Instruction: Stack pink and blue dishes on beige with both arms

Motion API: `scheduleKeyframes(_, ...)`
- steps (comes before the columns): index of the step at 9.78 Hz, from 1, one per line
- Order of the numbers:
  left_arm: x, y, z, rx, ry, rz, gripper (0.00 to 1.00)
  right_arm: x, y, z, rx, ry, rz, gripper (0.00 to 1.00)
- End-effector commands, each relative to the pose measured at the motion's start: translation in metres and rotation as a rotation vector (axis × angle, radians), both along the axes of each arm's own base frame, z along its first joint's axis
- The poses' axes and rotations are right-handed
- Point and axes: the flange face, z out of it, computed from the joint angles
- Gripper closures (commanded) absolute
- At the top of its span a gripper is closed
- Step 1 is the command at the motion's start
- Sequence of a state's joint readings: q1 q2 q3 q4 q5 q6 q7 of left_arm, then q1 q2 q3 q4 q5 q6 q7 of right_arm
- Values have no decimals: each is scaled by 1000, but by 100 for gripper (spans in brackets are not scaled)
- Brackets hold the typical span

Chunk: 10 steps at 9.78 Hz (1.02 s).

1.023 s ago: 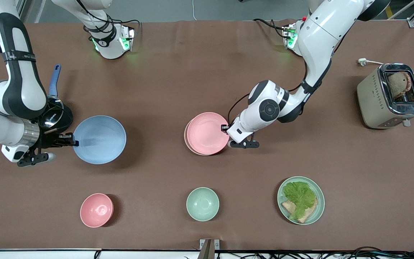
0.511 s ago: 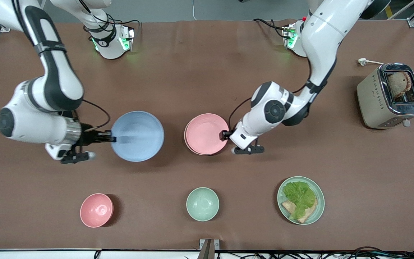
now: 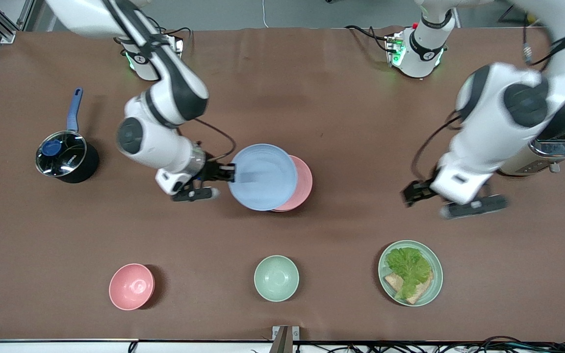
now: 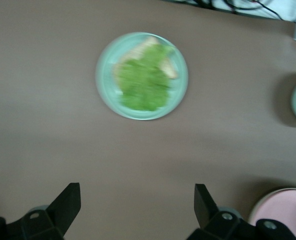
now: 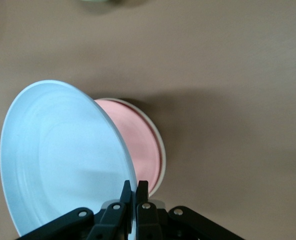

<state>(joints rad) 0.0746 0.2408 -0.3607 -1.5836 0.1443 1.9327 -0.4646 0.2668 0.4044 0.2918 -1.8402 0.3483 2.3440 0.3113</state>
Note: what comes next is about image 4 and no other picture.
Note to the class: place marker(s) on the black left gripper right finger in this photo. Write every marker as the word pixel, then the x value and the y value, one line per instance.
pixel 218 227

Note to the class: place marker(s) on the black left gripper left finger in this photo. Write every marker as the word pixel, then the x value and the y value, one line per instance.
pixel 45 225

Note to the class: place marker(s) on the pink plate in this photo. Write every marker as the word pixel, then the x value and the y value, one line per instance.
pixel 285 205

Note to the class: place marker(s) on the brown table cover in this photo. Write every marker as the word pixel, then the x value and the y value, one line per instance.
pixel 50 125

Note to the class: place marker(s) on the green lettuce leaf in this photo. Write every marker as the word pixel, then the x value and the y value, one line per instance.
pixel 144 85

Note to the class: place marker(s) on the green plate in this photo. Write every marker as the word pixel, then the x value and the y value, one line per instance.
pixel 105 75

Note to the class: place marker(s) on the toasted bread slice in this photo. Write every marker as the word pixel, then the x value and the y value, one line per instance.
pixel 169 69

